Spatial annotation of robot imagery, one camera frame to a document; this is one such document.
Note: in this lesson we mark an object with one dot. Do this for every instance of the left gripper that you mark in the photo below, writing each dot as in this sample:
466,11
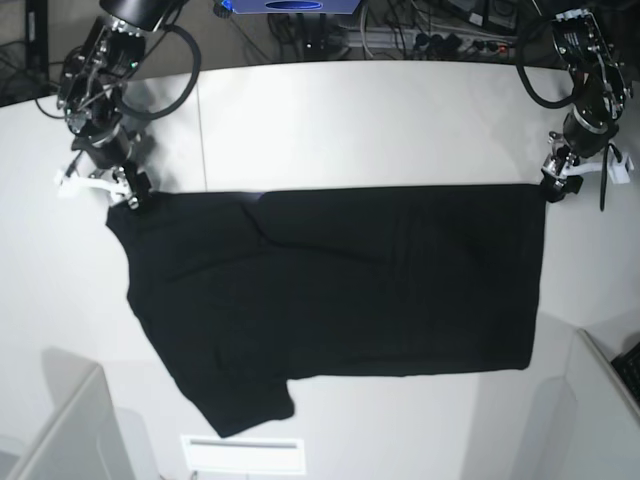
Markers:
583,136

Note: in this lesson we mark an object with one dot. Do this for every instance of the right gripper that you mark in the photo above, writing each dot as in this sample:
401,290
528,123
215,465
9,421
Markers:
113,149

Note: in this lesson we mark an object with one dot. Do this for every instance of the black T-shirt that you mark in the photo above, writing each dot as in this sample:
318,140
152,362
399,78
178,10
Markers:
239,294

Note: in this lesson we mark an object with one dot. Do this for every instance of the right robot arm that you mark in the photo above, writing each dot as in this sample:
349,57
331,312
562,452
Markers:
112,53

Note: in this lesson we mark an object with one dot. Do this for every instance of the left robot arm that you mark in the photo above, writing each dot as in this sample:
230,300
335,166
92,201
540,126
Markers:
599,84

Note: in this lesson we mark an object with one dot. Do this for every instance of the black keyboard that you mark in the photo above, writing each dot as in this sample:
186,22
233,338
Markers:
627,366

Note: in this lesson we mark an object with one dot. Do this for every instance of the blue box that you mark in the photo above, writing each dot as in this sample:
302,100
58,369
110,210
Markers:
246,7

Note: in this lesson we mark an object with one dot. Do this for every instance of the white partition left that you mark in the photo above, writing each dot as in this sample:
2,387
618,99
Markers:
59,421

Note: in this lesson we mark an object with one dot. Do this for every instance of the white partition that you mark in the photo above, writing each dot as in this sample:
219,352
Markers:
583,424
59,421

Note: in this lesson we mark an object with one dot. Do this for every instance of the white partition right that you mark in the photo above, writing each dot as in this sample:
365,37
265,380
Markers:
583,424

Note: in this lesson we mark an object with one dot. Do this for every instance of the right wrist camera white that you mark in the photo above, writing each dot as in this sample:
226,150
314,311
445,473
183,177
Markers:
67,185

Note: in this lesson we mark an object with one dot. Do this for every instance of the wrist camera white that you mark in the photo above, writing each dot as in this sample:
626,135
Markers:
620,169
67,185

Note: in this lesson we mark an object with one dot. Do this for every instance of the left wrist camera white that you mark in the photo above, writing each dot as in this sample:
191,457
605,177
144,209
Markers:
620,169

